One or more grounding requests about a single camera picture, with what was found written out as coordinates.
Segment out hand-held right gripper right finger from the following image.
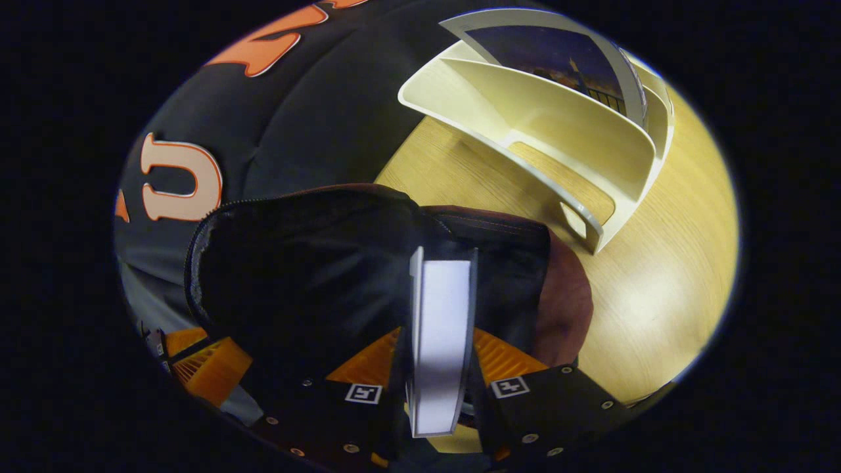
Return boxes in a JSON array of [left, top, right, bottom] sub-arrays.
[[467, 327, 635, 462]]

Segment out grey portrait cover book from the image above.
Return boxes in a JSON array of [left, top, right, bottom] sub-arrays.
[[405, 246, 479, 438]]

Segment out white bookshelf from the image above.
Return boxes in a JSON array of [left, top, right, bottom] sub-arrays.
[[397, 7, 676, 256]]

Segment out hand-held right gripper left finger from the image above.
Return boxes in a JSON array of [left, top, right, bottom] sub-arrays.
[[252, 327, 412, 472]]

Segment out red-brown schoolbag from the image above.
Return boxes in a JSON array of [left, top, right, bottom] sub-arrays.
[[183, 183, 595, 401]]

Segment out blue spine book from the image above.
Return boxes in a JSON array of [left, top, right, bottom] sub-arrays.
[[438, 7, 648, 129]]

